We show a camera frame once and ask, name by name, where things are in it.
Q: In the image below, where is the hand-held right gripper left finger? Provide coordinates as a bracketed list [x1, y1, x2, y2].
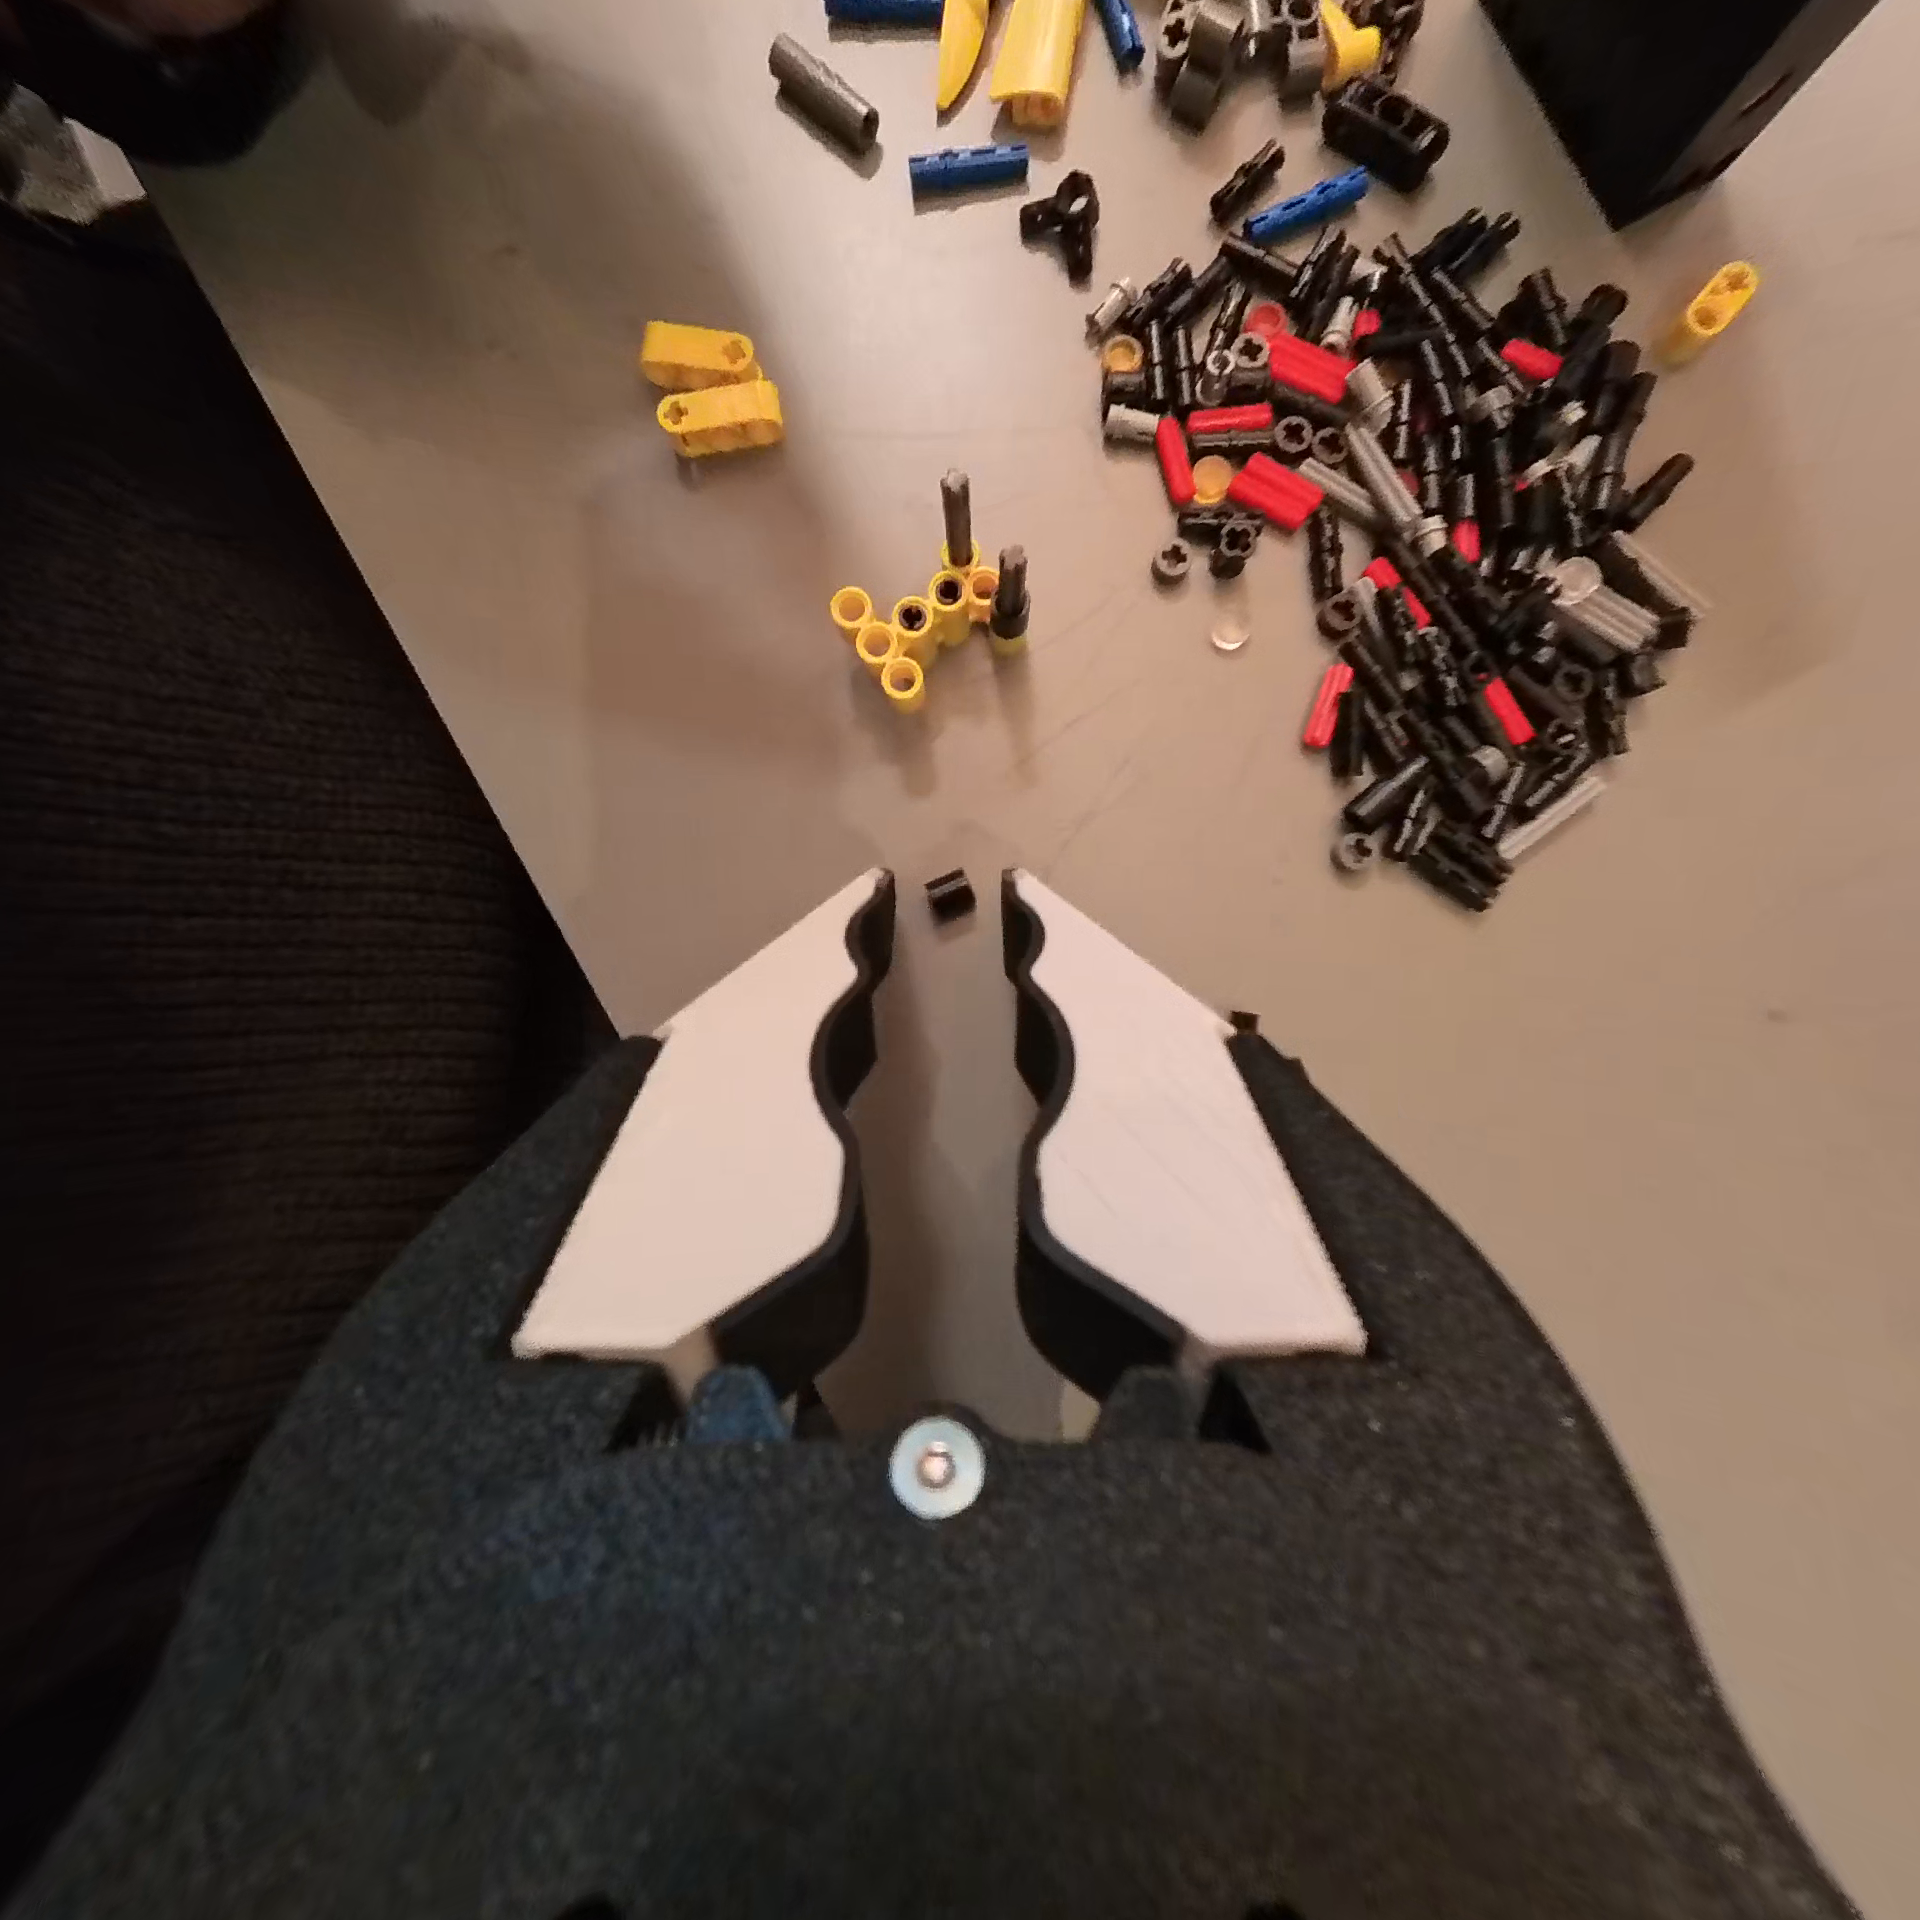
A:
[508, 868, 901, 1404]

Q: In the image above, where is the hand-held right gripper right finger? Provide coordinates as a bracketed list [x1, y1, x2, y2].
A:
[995, 868, 1371, 1404]

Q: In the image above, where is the yellow connector assembly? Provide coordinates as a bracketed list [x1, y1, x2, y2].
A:
[828, 572, 1038, 708]

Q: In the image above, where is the pile of black red pins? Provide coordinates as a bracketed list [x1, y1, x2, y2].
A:
[1094, 209, 1710, 913]

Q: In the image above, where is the person's black knit sweater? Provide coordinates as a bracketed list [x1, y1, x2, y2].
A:
[0, 196, 617, 1920]

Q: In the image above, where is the black angled connector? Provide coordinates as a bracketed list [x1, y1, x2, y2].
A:
[1020, 169, 1096, 283]

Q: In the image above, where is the blue pin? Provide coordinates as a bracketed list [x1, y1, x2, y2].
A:
[1245, 167, 1371, 241]
[907, 139, 1035, 200]

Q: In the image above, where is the yellow two-hole beam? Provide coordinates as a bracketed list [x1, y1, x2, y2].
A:
[1656, 260, 1761, 369]

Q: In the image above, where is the black two-hole connector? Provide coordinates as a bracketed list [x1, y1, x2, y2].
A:
[1319, 76, 1454, 191]

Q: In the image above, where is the dark grey tube connector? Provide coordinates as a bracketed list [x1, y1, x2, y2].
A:
[766, 32, 882, 152]

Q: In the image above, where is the pile of yellow grey beams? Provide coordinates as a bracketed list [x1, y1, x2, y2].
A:
[822, 0, 1428, 130]

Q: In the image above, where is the black perforated block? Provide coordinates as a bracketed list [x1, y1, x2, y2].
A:
[1477, 0, 1837, 235]

